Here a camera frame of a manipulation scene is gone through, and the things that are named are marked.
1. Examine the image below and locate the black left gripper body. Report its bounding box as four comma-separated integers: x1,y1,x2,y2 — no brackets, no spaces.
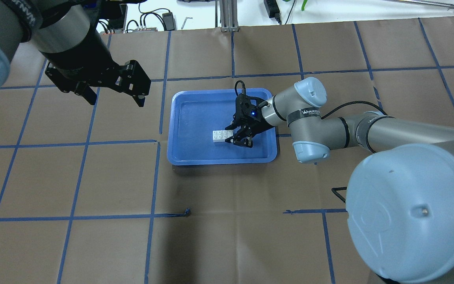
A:
42,37,151,97

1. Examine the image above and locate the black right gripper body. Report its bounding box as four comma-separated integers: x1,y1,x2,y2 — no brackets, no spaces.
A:
232,94,274,135

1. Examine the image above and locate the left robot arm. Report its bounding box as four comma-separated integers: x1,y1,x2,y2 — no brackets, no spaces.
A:
0,0,151,107

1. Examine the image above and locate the usb hub with cables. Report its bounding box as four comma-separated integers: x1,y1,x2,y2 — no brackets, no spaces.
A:
99,27,158,35

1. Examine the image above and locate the green handled reach grabber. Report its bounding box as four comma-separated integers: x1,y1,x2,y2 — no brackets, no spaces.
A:
387,0,454,10

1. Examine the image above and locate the white block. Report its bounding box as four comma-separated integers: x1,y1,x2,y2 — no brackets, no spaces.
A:
212,131,227,143
222,130,234,143

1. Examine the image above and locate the aluminium frame post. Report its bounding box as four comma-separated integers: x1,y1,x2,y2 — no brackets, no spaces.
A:
215,0,239,32

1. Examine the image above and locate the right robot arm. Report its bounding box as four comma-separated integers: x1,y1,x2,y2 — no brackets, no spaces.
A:
226,77,454,284

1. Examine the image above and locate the blue plastic tray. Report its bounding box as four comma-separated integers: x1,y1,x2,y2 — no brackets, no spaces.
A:
167,89,278,166

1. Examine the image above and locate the black power adapter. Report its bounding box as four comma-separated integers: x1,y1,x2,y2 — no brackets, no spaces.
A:
263,0,281,19

